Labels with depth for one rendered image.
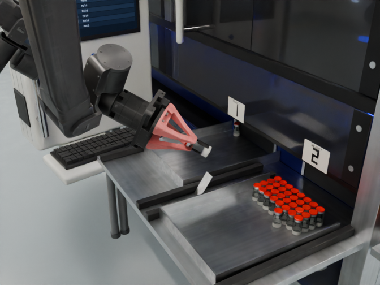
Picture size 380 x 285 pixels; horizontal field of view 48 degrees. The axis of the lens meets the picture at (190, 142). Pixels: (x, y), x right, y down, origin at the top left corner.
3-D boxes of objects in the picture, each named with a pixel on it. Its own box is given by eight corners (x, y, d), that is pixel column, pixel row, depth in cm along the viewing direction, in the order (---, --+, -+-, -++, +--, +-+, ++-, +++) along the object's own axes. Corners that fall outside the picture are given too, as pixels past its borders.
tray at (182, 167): (231, 129, 152) (232, 120, 150) (279, 160, 132) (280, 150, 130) (143, 151, 137) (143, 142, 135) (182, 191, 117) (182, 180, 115)
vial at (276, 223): (277, 221, 105) (279, 206, 103) (283, 226, 103) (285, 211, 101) (270, 224, 104) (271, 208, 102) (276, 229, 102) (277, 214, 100)
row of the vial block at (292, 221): (257, 195, 114) (258, 181, 112) (303, 234, 100) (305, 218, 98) (250, 198, 113) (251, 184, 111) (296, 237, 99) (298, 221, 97)
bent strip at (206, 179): (206, 189, 118) (207, 171, 115) (212, 194, 115) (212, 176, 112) (160, 204, 111) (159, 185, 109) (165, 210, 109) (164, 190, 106)
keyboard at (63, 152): (145, 125, 173) (145, 119, 172) (165, 137, 163) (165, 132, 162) (50, 154, 151) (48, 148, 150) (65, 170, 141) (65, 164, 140)
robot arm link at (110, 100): (91, 87, 79) (76, 107, 75) (98, 61, 73) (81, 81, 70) (124, 106, 79) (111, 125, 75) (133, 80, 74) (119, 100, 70)
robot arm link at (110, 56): (40, 102, 72) (71, 139, 70) (47, 53, 63) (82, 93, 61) (98, 79, 79) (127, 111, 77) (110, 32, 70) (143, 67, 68)
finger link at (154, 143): (195, 145, 70) (145, 118, 70) (181, 168, 76) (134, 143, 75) (207, 119, 75) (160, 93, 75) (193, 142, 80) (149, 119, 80)
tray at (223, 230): (268, 182, 121) (269, 172, 119) (337, 234, 100) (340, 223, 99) (159, 218, 106) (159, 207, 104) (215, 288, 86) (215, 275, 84)
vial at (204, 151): (213, 145, 75) (192, 133, 75) (208, 155, 74) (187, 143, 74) (210, 149, 77) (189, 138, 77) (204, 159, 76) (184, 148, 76)
